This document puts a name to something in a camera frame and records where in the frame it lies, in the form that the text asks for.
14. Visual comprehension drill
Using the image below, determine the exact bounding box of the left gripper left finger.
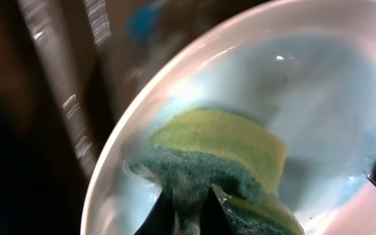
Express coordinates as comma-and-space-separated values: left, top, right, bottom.
134, 192, 175, 235

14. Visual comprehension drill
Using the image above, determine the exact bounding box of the white plate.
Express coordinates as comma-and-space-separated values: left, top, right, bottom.
80, 1, 376, 234

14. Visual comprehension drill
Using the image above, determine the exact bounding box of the green yellow sponge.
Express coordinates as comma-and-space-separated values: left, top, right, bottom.
129, 109, 304, 234

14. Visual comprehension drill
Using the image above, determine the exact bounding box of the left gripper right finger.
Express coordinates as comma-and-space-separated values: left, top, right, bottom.
200, 188, 234, 235

